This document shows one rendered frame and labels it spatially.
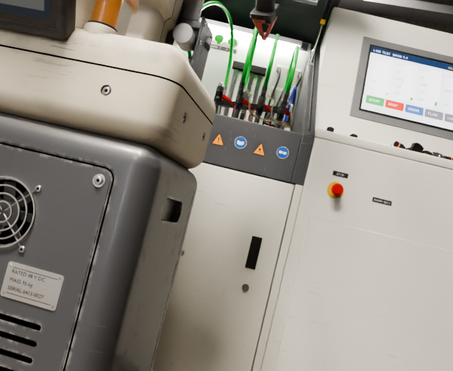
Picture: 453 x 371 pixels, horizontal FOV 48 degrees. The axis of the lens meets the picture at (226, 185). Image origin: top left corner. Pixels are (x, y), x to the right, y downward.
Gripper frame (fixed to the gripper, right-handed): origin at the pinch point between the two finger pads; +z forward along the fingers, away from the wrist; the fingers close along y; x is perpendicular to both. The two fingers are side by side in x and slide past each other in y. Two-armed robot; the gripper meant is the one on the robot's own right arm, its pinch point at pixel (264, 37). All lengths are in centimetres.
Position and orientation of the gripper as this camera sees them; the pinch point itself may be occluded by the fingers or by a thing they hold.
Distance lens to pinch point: 167.2
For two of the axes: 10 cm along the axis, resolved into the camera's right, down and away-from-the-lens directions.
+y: 3.4, -6.1, 7.2
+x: -9.4, -2.0, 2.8
